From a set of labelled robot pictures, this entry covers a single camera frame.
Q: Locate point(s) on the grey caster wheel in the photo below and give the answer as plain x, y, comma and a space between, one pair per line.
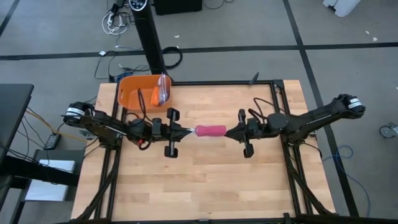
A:
388, 130

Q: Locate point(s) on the pink elastic bandage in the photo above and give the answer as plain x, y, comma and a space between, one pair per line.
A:
211, 130

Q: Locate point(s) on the black equipment case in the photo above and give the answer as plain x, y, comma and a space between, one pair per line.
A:
177, 6

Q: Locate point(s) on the black tower fan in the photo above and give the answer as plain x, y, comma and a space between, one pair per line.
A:
149, 37

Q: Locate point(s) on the blue power strip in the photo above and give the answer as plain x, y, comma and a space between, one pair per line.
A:
124, 76

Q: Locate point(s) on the black desk beam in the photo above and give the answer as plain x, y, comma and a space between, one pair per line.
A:
37, 171

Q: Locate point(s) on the white power strip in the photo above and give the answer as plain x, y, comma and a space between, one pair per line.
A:
110, 20

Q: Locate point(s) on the orange plastic bin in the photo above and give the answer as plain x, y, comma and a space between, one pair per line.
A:
130, 96

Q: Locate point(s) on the black power adapter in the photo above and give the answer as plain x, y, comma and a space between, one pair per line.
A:
52, 141

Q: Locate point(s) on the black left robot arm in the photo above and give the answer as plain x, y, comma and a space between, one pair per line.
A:
102, 123

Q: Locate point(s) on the orange bandage roll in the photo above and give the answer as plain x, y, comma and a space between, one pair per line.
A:
154, 96

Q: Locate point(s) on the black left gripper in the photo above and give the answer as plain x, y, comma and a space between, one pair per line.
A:
160, 132

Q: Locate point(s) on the black desk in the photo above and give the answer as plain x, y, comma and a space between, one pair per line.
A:
12, 109

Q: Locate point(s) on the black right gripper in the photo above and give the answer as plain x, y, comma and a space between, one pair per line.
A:
256, 129

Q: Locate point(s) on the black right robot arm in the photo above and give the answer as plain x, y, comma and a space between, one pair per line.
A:
317, 115

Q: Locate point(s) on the black clamp lever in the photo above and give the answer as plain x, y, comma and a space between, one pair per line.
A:
254, 78

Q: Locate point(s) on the black aluminium table frame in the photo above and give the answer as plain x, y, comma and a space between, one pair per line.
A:
217, 83

